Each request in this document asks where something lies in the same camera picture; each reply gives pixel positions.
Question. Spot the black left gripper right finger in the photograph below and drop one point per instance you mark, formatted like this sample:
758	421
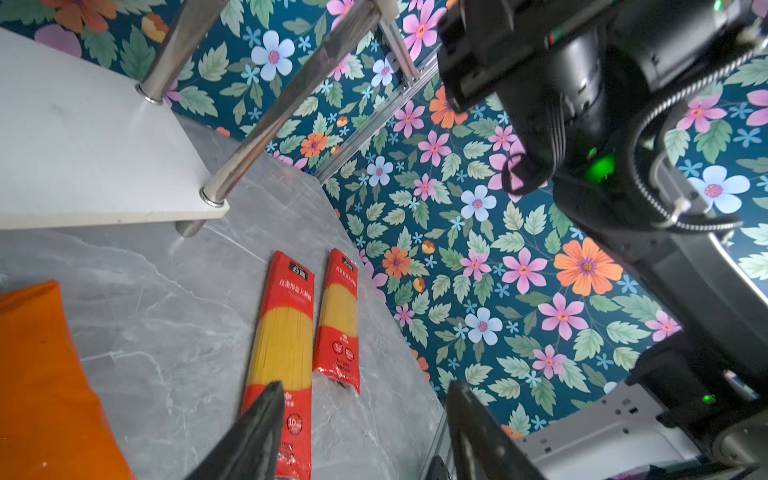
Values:
481	448

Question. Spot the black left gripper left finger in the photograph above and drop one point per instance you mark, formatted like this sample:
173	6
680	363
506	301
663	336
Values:
249	450

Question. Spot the red spaghetti pack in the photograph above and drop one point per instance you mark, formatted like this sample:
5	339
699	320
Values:
283	351
337	346

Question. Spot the orange macaroni bag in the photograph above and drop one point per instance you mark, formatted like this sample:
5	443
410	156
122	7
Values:
53	425

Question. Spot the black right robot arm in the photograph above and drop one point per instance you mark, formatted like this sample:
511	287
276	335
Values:
591	88

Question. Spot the white two-tier shelf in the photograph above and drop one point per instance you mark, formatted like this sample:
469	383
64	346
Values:
125	112

